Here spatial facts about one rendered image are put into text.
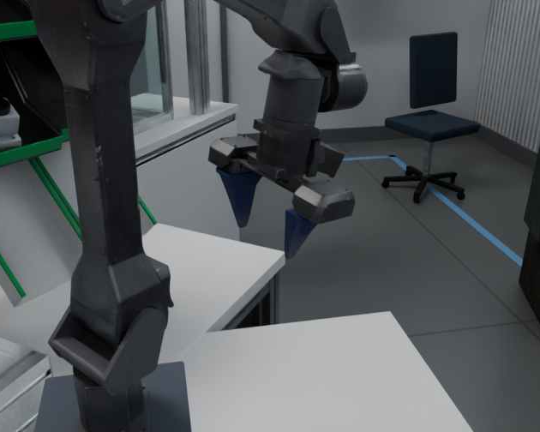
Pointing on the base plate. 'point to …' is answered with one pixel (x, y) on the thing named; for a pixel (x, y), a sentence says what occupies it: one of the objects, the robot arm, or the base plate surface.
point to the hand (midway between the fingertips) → (270, 216)
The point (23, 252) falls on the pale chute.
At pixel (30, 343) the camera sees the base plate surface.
